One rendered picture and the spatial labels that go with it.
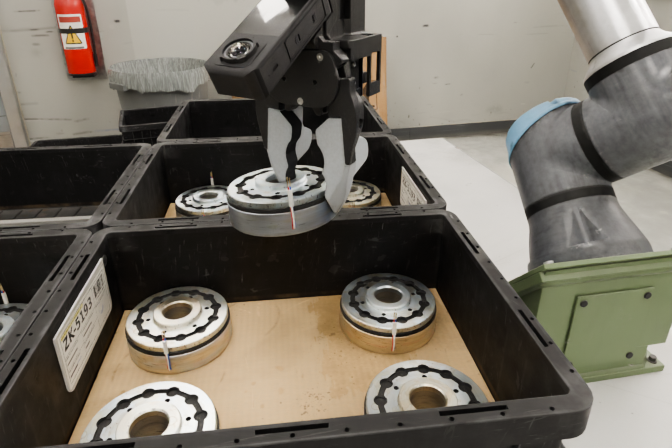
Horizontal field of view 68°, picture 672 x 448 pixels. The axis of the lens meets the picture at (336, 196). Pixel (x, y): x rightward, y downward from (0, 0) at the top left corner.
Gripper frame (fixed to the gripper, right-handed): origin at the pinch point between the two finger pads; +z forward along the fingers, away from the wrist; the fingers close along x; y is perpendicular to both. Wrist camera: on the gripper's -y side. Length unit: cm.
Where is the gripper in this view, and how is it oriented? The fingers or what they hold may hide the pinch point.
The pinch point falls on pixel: (308, 197)
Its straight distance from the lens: 45.9
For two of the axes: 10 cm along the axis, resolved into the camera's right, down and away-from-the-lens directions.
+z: 0.1, 9.1, 4.1
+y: 5.0, -3.6, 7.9
